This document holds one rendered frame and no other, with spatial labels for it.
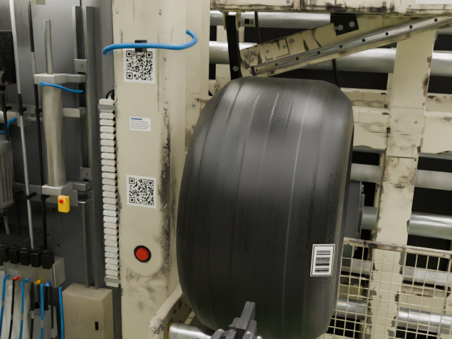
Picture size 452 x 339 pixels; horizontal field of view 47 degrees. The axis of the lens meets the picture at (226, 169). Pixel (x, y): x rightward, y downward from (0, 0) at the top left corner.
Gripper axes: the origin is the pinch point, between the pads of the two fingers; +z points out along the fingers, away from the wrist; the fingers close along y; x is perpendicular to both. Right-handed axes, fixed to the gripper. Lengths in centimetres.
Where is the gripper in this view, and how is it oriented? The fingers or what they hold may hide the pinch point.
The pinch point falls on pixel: (245, 321)
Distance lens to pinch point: 89.0
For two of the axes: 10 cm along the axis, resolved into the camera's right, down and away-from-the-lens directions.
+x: 0.1, 9.2, 4.0
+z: 2.7, -3.9, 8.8
